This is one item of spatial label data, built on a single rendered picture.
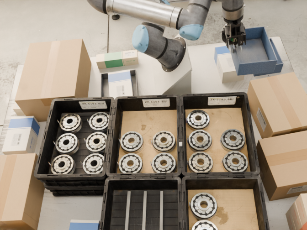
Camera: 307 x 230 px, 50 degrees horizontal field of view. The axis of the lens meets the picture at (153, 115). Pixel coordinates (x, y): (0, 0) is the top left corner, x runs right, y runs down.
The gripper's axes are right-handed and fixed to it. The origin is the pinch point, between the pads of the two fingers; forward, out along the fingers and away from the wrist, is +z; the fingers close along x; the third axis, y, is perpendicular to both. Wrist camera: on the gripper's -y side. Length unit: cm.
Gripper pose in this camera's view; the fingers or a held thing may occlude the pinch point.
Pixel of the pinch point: (234, 49)
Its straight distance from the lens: 143.6
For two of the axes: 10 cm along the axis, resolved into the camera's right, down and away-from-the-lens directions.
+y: 0.3, 8.3, -5.6
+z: 2.3, 5.4, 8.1
